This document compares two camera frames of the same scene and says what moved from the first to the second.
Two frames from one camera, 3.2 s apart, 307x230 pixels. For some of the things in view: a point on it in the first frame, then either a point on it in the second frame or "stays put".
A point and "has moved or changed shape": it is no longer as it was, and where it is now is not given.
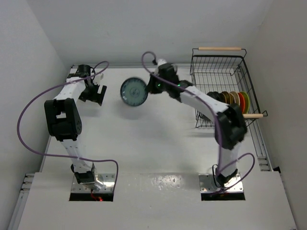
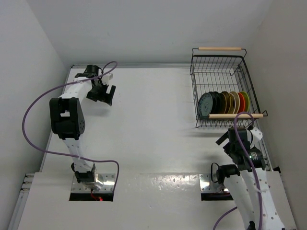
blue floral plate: (134, 92) has moved or changed shape
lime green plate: (246, 102) stays put
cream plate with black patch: (237, 97) stays put
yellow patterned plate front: (232, 98) stays put
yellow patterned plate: (228, 97) stays put
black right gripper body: (158, 86) to (230, 149)
